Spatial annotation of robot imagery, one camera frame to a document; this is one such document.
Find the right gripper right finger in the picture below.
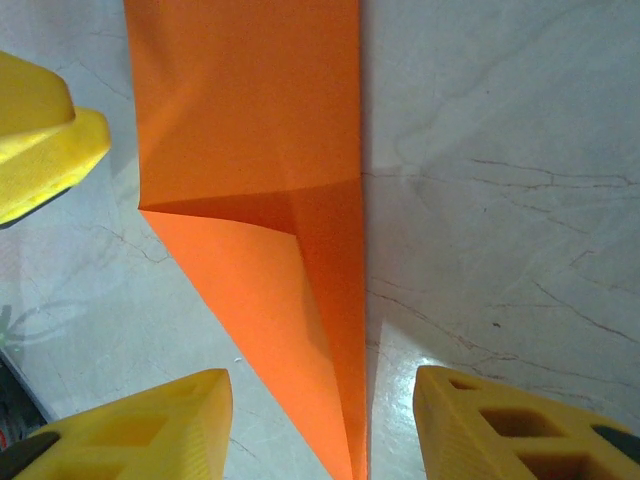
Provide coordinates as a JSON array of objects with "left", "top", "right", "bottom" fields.
[{"left": 412, "top": 364, "right": 640, "bottom": 480}]

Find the orange paper sheet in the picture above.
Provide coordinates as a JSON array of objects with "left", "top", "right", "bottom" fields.
[{"left": 122, "top": 0, "right": 372, "bottom": 480}]

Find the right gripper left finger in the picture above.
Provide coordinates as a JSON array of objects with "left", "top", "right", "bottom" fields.
[{"left": 0, "top": 368, "right": 234, "bottom": 480}]

